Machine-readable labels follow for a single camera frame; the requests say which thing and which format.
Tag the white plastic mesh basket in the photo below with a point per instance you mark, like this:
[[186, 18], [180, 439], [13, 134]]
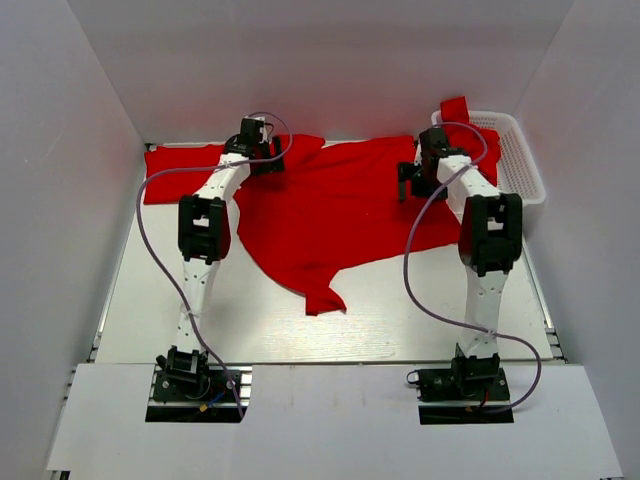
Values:
[[517, 171]]

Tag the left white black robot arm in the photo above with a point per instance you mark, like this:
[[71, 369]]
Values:
[[204, 240]]

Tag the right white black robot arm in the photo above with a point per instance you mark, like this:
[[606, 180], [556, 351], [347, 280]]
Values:
[[489, 244]]

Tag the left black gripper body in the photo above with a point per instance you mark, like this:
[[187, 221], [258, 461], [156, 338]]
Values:
[[269, 163]]

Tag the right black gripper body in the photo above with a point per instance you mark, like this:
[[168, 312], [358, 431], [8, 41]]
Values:
[[423, 184]]

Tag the crumpled red t-shirts in basket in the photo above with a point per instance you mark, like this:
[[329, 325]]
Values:
[[476, 141]]

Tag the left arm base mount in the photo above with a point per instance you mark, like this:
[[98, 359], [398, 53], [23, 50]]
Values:
[[210, 402]]

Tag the folded red t-shirt stack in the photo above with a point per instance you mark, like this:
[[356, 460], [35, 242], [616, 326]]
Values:
[[170, 188]]

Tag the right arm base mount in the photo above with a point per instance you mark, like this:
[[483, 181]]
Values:
[[442, 403]]

